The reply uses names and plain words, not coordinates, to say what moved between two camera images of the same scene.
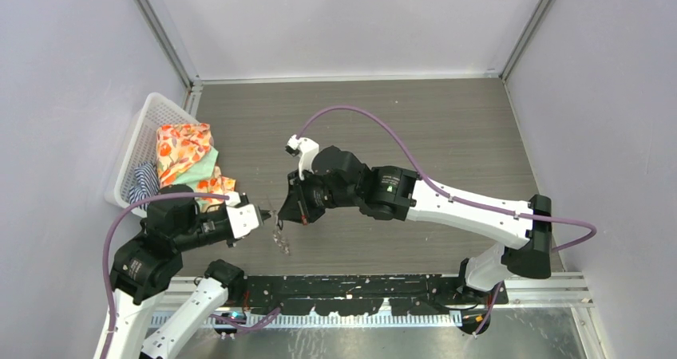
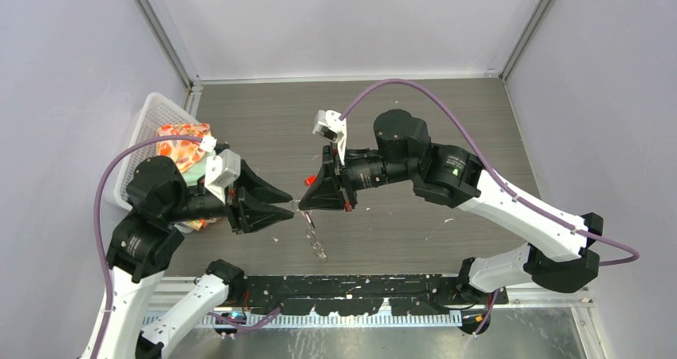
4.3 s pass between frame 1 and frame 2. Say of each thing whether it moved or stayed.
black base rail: stayed
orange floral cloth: stayed
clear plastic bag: moved
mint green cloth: stayed
